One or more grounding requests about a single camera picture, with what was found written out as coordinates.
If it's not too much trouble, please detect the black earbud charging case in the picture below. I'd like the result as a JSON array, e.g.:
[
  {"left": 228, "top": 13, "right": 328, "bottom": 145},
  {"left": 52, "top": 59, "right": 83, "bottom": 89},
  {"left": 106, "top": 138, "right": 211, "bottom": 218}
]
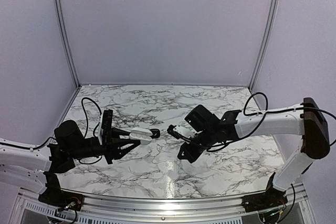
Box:
[{"left": 150, "top": 129, "right": 161, "bottom": 138}]

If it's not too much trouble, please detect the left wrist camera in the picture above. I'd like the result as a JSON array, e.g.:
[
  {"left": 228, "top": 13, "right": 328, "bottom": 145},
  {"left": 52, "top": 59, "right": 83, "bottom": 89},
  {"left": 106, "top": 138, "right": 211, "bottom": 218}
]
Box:
[{"left": 97, "top": 110, "right": 113, "bottom": 145}]

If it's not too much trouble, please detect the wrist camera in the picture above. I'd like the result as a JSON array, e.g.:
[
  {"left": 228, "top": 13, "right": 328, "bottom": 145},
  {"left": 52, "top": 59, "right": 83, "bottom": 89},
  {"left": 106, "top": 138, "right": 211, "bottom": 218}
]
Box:
[
  {"left": 167, "top": 124, "right": 196, "bottom": 141},
  {"left": 97, "top": 110, "right": 113, "bottom": 145}
]

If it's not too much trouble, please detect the front aluminium rail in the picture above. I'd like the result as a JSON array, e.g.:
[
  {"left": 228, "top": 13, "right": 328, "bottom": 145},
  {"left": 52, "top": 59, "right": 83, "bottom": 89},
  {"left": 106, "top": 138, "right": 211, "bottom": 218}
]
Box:
[{"left": 15, "top": 187, "right": 313, "bottom": 224}]

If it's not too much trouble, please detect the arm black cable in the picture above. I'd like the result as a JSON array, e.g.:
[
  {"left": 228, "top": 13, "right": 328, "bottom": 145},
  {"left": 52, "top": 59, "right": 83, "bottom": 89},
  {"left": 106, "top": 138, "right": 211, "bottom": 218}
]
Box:
[
  {"left": 206, "top": 92, "right": 269, "bottom": 153},
  {"left": 77, "top": 97, "right": 103, "bottom": 164}
]

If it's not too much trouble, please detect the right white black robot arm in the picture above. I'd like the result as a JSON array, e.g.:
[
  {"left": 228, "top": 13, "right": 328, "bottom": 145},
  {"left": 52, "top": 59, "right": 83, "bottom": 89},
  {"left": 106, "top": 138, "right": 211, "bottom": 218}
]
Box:
[{"left": 168, "top": 98, "right": 331, "bottom": 207}]

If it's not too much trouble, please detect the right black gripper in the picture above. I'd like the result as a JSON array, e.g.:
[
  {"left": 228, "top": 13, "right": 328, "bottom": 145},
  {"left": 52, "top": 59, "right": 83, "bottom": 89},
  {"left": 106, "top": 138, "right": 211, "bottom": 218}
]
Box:
[{"left": 177, "top": 128, "right": 217, "bottom": 164}]

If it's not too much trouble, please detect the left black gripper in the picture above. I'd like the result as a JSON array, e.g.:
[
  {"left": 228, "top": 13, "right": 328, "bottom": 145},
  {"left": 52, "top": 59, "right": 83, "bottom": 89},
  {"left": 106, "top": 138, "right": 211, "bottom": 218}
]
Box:
[{"left": 70, "top": 127, "right": 140, "bottom": 165}]

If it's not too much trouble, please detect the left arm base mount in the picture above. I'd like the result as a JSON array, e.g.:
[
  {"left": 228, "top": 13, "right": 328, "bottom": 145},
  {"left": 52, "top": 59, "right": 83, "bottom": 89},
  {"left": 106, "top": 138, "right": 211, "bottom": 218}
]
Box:
[{"left": 38, "top": 190, "right": 84, "bottom": 211}]

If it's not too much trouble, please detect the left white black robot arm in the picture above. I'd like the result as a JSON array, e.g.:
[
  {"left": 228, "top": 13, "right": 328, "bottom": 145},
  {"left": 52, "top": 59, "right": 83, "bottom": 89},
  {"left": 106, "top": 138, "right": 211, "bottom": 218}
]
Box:
[{"left": 1, "top": 120, "right": 158, "bottom": 206}]

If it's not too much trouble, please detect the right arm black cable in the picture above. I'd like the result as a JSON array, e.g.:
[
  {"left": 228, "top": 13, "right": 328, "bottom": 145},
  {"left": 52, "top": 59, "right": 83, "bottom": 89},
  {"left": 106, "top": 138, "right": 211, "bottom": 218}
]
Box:
[{"left": 206, "top": 92, "right": 269, "bottom": 153}]

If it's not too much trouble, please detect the white earbud charging case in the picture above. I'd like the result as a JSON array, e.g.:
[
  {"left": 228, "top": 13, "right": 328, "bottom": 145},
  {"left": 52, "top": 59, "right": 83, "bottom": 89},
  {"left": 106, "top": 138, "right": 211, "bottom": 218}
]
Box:
[{"left": 129, "top": 127, "right": 153, "bottom": 145}]

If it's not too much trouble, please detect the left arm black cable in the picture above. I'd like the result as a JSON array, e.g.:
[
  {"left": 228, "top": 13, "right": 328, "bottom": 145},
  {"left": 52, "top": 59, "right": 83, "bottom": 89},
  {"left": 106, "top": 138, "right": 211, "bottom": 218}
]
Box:
[{"left": 77, "top": 97, "right": 103, "bottom": 164}]

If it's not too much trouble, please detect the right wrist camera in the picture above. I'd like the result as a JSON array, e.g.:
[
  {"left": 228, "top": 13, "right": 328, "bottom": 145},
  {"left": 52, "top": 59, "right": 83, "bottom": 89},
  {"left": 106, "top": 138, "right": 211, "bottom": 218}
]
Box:
[{"left": 167, "top": 124, "right": 196, "bottom": 141}]

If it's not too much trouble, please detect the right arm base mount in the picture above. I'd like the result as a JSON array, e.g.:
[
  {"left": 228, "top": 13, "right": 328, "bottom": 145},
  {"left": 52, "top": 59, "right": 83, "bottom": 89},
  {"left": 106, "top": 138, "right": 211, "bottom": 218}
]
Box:
[{"left": 241, "top": 193, "right": 288, "bottom": 212}]

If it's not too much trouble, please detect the right aluminium frame post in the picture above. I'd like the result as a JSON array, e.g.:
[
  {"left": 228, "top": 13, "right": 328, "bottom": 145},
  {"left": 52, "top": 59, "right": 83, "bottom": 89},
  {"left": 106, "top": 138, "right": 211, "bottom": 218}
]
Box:
[{"left": 248, "top": 0, "right": 279, "bottom": 91}]

